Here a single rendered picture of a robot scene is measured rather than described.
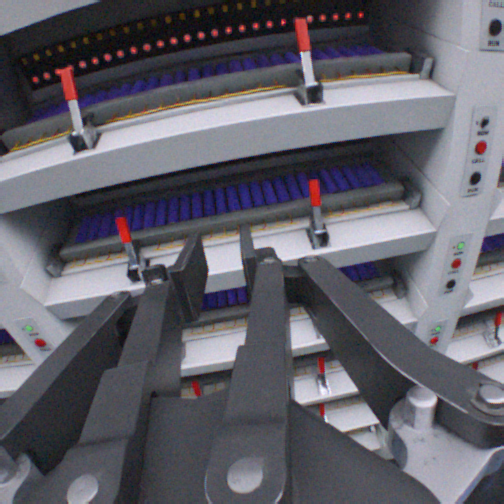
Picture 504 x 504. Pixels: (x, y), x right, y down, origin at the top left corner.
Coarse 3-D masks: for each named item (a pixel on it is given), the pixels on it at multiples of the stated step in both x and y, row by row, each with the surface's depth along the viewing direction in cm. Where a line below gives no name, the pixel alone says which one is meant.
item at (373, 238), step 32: (256, 160) 49; (288, 160) 49; (384, 160) 51; (128, 192) 49; (416, 192) 41; (64, 224) 48; (352, 224) 42; (384, 224) 42; (416, 224) 41; (224, 256) 41; (288, 256) 40; (352, 256) 42; (384, 256) 43; (32, 288) 38; (64, 288) 41; (96, 288) 40; (128, 288) 40; (224, 288) 43
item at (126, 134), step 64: (256, 0) 35; (320, 0) 36; (64, 64) 37; (128, 64) 39; (192, 64) 39; (256, 64) 40; (320, 64) 33; (384, 64) 34; (448, 64) 30; (0, 128) 35; (64, 128) 34; (128, 128) 33; (192, 128) 30; (256, 128) 31; (320, 128) 32; (384, 128) 33; (0, 192) 31; (64, 192) 33
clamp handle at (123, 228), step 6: (120, 222) 37; (126, 222) 38; (120, 228) 38; (126, 228) 38; (120, 234) 38; (126, 234) 38; (126, 240) 38; (126, 246) 39; (132, 246) 39; (132, 252) 39; (132, 258) 39; (132, 264) 39; (138, 264) 40
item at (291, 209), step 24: (336, 192) 44; (360, 192) 43; (384, 192) 43; (216, 216) 43; (240, 216) 43; (264, 216) 43; (288, 216) 44; (96, 240) 43; (120, 240) 43; (144, 240) 43; (168, 240) 44
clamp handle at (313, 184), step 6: (312, 180) 38; (312, 186) 38; (318, 186) 38; (312, 192) 38; (318, 192) 38; (312, 198) 38; (318, 198) 38; (312, 204) 38; (318, 204) 38; (318, 210) 39; (318, 216) 39; (318, 222) 39; (318, 228) 40
